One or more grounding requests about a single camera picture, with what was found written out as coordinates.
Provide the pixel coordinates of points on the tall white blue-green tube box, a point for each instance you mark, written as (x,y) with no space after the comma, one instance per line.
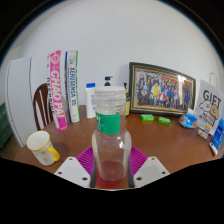
(72,90)

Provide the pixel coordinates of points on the white refrigerator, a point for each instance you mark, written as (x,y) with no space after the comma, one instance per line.
(18,100)

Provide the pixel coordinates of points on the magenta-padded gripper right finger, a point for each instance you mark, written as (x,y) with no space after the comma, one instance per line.
(151,168)

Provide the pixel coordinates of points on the tall pink white tube box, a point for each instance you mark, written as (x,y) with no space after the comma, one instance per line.
(57,93)

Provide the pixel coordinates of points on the clear green-labelled plastic bottle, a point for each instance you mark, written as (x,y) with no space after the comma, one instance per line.
(111,143)

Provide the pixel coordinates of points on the dark wooden chair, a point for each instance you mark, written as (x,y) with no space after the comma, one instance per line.
(36,106)

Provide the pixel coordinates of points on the framed group photo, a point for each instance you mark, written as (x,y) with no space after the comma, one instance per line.
(160,90)

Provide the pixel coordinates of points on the small brown snack pack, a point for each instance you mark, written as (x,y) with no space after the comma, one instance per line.
(202,133)

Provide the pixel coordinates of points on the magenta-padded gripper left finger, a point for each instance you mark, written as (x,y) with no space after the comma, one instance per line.
(70,168)

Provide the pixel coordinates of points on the white blue-capped lotion bottle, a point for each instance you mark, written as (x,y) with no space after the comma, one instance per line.
(90,103)

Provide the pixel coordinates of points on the white printed paper bag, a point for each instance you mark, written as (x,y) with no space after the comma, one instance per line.
(208,103)

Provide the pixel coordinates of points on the small white handheld device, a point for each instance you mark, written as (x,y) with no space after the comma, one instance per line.
(213,149)

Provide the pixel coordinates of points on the blue detergent bottle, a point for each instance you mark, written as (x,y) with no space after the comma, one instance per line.
(218,135)

